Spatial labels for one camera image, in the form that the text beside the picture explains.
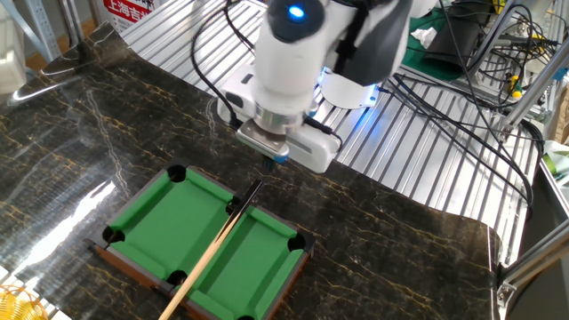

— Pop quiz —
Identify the yellow green screwdriver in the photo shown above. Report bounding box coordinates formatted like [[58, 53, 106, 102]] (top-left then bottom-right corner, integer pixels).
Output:
[[506, 73, 524, 100]]

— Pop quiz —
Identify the yellow wire basket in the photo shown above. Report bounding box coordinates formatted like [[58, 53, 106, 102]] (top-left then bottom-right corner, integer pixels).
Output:
[[0, 284, 49, 320]]

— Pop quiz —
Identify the green cutting mat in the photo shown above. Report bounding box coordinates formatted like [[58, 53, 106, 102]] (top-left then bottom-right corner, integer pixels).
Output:
[[399, 8, 468, 82]]

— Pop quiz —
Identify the grey metal pipe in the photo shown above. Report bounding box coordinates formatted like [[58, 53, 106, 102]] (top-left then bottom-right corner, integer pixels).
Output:
[[466, 0, 524, 76]]

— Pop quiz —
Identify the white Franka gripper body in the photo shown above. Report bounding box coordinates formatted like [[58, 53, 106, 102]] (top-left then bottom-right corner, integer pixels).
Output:
[[216, 64, 341, 174]]

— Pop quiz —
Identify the mini pool table green felt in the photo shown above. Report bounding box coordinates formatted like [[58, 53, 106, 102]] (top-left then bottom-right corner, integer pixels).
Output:
[[86, 158, 317, 320]]

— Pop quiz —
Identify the black pouch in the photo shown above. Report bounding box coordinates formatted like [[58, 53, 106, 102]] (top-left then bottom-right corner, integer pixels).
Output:
[[421, 4, 495, 76]]

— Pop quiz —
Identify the grey mount plate blue-tipped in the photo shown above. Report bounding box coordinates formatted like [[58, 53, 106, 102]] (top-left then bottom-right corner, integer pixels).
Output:
[[235, 116, 291, 164]]

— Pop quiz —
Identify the grey slotted metal strut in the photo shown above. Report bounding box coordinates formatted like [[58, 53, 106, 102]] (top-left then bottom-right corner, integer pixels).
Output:
[[0, 0, 63, 63]]

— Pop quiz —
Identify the aluminium frame beam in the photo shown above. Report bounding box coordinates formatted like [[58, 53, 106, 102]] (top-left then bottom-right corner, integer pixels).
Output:
[[497, 44, 569, 134], [495, 217, 569, 308]]

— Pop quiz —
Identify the wooden pool cue black butt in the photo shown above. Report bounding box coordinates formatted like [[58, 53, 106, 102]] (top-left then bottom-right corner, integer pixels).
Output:
[[157, 179, 265, 320]]

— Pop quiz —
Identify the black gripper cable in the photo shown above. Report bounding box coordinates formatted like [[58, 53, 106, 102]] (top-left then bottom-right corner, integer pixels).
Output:
[[189, 0, 268, 131]]

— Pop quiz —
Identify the white crumpled tissue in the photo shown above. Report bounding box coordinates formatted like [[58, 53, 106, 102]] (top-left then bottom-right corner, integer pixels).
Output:
[[409, 26, 439, 49]]

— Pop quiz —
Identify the red white printed box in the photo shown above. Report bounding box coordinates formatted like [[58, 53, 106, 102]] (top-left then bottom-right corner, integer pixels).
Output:
[[95, 0, 166, 33]]

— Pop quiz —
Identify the black marble pattern mat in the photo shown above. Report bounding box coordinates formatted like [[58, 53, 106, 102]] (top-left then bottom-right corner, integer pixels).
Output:
[[0, 21, 503, 320]]

